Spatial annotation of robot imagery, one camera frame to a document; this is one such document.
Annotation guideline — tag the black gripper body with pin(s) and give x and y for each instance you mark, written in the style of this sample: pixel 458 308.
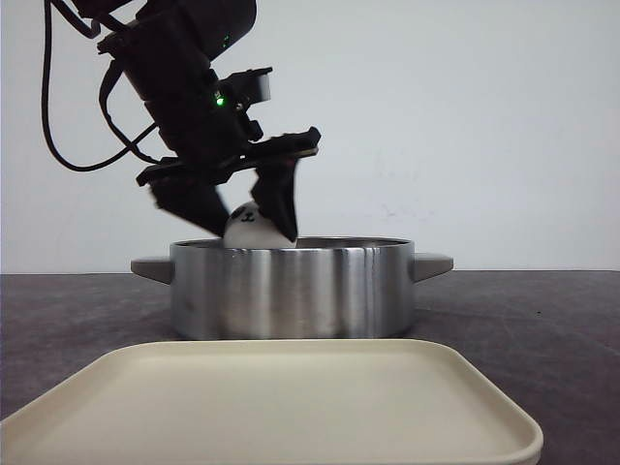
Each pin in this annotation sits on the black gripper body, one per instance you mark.
pixel 166 54

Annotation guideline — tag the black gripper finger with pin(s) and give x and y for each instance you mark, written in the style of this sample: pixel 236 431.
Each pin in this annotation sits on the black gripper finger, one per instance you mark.
pixel 274 194
pixel 193 201

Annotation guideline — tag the panda bun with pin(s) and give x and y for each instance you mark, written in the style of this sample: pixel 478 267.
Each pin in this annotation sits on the panda bun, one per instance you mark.
pixel 247 228

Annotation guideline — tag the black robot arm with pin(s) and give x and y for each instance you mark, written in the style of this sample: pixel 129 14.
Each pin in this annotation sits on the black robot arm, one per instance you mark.
pixel 101 14

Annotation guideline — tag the stainless steel steamer pot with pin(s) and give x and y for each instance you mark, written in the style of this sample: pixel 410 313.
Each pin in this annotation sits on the stainless steel steamer pot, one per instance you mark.
pixel 325 287

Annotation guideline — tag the beige square tray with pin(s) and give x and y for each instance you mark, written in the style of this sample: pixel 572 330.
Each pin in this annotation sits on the beige square tray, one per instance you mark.
pixel 384 401

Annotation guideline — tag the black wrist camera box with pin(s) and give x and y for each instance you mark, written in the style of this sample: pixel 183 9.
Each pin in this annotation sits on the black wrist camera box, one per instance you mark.
pixel 244 89

